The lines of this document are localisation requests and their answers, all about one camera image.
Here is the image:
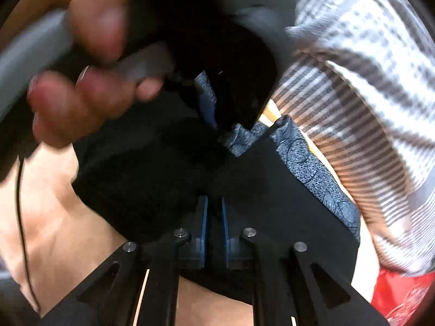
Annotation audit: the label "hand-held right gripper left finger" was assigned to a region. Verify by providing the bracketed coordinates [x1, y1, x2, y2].
[42, 195, 209, 326]

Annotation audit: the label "black pants with patterned stripe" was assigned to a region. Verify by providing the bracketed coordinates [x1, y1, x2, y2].
[71, 71, 361, 299]

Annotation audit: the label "red printed cloth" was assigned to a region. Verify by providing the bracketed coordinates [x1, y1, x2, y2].
[370, 268, 435, 326]

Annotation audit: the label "person's left hand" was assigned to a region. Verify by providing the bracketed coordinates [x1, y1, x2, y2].
[27, 0, 164, 148]

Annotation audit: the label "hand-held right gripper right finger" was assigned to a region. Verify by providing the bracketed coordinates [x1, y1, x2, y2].
[222, 197, 390, 326]

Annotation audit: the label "grey striped garment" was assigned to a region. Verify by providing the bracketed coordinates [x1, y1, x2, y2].
[245, 0, 435, 277]

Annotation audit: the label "peach blanket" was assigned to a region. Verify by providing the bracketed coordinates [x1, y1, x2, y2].
[0, 100, 381, 326]

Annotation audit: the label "black cable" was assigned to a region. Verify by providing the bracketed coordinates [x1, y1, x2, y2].
[15, 156, 42, 313]

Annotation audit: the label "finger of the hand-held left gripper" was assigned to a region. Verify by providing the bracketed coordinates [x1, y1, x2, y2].
[204, 24, 283, 134]

